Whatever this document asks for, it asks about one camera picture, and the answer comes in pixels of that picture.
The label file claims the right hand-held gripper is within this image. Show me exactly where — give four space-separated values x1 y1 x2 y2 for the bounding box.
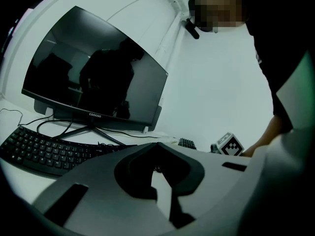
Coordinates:
210 131 245 157

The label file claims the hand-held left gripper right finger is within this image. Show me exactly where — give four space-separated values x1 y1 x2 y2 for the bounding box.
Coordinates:
157 143 268 236

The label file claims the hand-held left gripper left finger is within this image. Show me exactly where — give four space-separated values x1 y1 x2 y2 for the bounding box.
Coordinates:
31 143 179 236

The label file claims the person's right forearm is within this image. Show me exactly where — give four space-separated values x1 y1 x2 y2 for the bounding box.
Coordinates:
242 114 293 158

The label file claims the small black keyboard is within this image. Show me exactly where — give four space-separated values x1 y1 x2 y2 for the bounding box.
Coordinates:
177 137 197 150

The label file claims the large black keyboard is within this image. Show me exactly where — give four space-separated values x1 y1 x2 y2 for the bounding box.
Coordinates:
0 125 138 177

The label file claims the person's black shirt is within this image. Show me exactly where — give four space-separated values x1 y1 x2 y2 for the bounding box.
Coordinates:
232 0 315 135

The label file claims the person's head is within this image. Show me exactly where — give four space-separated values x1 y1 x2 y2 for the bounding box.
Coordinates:
188 0 249 34

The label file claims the black curved monitor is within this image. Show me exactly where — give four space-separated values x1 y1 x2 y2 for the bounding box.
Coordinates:
21 5 169 146

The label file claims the black monitor cable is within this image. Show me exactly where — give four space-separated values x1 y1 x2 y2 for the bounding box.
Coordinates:
36 117 74 139

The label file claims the thin black cable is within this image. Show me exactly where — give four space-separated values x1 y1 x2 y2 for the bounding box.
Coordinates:
0 108 23 127

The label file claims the black head-worn camera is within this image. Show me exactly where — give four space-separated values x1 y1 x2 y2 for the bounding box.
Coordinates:
181 18 200 40

